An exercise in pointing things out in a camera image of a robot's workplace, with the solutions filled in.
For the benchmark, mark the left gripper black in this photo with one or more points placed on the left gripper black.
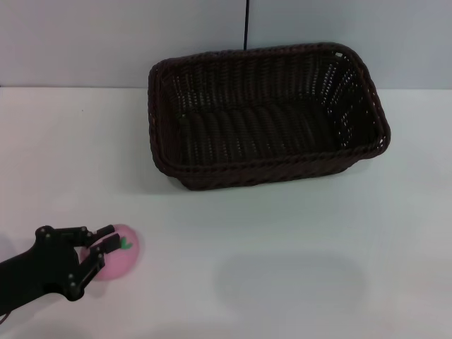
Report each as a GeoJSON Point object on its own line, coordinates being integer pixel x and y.
{"type": "Point", "coordinates": [39, 261]}

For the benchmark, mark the pink peach toy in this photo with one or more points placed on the pink peach toy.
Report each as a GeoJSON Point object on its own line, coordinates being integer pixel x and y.
{"type": "Point", "coordinates": [121, 261]}

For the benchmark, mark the black woven wicker basket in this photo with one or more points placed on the black woven wicker basket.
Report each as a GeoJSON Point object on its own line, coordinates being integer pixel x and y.
{"type": "Point", "coordinates": [268, 134]}

